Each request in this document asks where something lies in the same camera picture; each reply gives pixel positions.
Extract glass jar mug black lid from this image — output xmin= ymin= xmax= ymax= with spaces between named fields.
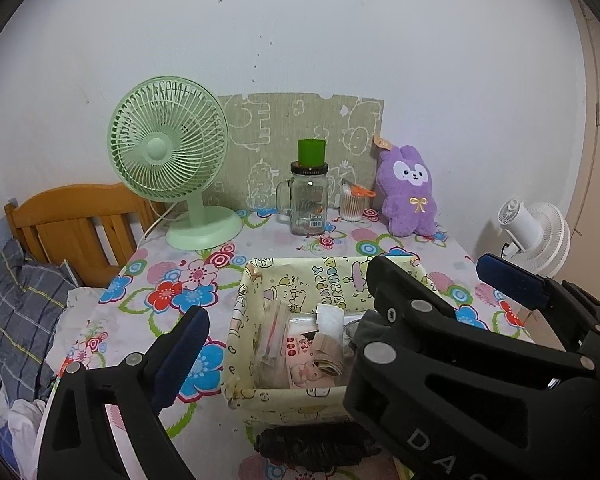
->
xmin=276 ymin=161 xmax=329 ymax=236

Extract beige socks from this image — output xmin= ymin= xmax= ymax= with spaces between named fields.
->
xmin=307 ymin=332 xmax=355 ymax=377

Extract black ruffled scrunchie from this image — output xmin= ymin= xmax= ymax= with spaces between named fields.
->
xmin=253 ymin=421 xmax=384 ymax=463

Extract wooden bed headboard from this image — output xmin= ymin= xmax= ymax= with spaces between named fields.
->
xmin=4 ymin=183 xmax=164 ymax=289

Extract green plastic cup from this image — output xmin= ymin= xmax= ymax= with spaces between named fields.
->
xmin=298 ymin=138 xmax=327 ymax=167

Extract white standing fan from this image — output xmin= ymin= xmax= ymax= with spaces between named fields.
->
xmin=496 ymin=199 xmax=572 ymax=279

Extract cartoon printed cardboard panel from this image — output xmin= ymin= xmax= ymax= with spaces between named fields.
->
xmin=216 ymin=91 xmax=385 ymax=211

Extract white folded tissue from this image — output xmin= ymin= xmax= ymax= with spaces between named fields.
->
xmin=316 ymin=304 xmax=347 ymax=335

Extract green desk fan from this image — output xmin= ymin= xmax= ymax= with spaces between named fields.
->
xmin=107 ymin=76 xmax=245 ymax=251

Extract floral tablecloth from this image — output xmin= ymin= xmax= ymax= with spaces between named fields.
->
xmin=45 ymin=205 xmax=537 ymax=480

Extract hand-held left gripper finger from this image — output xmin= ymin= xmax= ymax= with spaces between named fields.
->
xmin=35 ymin=305 xmax=211 ymax=480

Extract purple plush rabbit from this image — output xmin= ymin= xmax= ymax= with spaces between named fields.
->
xmin=374 ymin=135 xmax=439 ymax=238

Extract white fan cable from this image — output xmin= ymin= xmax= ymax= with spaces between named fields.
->
xmin=141 ymin=202 xmax=179 ymax=242

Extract clear pink printed zip pouch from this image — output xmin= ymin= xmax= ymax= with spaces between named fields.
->
xmin=255 ymin=301 xmax=342 ymax=390

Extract white crumpled clothing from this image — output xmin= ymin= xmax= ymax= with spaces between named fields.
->
xmin=0 ymin=355 xmax=49 ymax=480

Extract grey plaid bedding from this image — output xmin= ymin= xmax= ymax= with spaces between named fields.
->
xmin=0 ymin=237 xmax=79 ymax=407

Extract yellow printed fabric storage basket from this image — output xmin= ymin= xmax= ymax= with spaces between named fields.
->
xmin=221 ymin=255 xmax=429 ymax=429

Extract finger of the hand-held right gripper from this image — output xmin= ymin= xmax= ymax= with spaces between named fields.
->
xmin=344 ymin=255 xmax=600 ymax=480
xmin=476 ymin=254 xmax=600 ymax=362

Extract cotton swab container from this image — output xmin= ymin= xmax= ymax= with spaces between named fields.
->
xmin=341 ymin=180 xmax=376 ymax=222

